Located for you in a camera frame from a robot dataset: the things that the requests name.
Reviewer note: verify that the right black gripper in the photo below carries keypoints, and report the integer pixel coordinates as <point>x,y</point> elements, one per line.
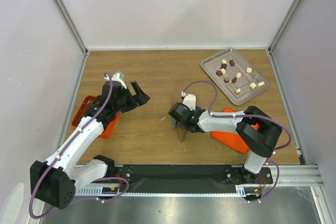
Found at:
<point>192,111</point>

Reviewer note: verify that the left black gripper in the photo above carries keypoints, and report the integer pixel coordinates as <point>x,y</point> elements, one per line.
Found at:
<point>140,98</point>

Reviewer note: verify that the metal tongs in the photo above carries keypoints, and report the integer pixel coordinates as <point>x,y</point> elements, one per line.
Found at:
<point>181,132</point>

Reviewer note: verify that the dark chocolate small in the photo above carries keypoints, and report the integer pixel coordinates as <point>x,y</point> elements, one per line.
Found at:
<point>223,65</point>

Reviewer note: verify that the dark chocolate cube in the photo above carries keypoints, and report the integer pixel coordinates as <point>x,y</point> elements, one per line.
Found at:
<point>232,63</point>

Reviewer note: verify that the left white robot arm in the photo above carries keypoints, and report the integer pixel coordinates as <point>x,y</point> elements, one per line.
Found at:
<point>56,180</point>

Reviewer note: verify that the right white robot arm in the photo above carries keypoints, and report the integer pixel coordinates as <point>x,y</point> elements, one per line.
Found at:
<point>257,130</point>

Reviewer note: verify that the orange compartment chocolate box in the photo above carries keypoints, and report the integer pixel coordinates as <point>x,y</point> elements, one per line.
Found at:
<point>87,102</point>

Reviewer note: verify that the orange box lid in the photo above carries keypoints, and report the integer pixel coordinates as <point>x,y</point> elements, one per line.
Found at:
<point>231,140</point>

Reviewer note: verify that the metal tray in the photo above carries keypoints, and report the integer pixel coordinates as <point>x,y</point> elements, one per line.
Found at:
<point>213,63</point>

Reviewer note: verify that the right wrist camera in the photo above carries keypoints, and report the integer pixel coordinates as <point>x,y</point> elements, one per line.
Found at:
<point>189,100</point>

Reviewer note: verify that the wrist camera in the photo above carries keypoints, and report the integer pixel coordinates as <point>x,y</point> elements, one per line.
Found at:
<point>118,77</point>
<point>189,100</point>

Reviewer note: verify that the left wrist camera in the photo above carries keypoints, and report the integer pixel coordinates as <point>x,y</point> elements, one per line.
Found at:
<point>118,77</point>

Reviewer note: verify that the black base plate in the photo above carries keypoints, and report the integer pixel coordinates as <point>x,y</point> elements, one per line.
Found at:
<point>231,173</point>

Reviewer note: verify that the grey cable duct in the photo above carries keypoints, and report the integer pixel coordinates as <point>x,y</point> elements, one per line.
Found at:
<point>105,190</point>

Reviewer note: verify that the aluminium frame rail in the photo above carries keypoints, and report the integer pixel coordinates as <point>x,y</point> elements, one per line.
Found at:
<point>299,176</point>

